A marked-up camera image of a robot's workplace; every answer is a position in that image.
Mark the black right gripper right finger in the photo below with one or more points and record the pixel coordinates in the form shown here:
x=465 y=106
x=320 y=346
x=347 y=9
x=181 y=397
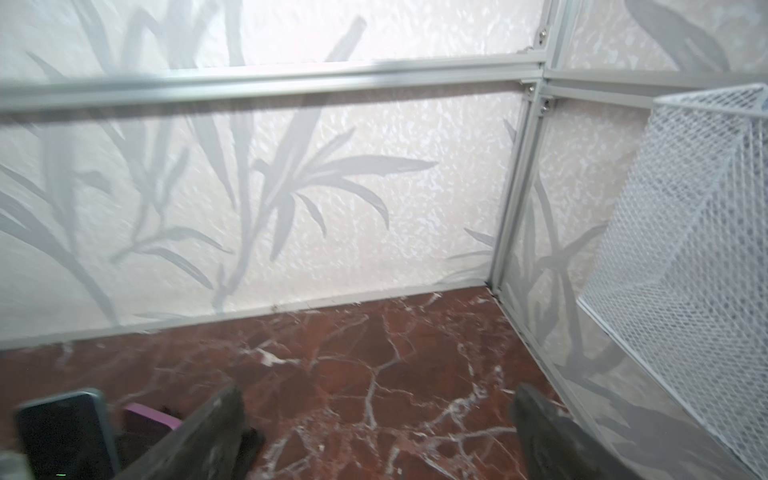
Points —
x=555 y=447

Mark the phone in grey-blue case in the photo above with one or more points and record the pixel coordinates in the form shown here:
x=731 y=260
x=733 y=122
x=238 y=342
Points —
x=68 y=436

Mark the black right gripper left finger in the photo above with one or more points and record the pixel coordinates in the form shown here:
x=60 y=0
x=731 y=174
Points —
x=213 y=442

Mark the phone in purple case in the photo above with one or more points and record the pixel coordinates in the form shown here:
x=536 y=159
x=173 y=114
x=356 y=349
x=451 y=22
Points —
x=142 y=428

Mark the white wire mesh basket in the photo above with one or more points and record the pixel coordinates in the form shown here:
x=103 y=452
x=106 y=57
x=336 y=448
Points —
x=680 y=280

